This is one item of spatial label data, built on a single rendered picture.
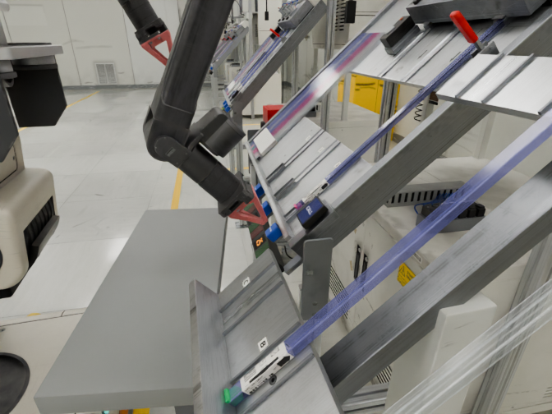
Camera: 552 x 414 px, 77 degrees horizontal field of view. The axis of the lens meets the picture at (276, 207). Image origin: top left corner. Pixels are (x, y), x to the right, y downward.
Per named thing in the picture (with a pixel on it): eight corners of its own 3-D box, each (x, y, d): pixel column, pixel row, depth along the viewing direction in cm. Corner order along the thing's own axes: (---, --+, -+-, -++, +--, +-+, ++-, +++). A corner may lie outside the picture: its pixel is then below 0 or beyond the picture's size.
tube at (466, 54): (299, 212, 69) (296, 209, 69) (297, 209, 70) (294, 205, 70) (512, 18, 61) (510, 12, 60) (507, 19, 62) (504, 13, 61)
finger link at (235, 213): (273, 200, 73) (241, 172, 69) (280, 216, 67) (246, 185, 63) (250, 222, 74) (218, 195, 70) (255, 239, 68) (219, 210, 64)
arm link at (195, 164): (171, 156, 63) (169, 166, 58) (197, 129, 62) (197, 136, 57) (200, 181, 66) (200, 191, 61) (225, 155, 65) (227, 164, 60)
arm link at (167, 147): (144, 126, 60) (149, 149, 53) (190, 77, 58) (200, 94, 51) (195, 165, 67) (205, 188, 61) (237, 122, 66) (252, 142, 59)
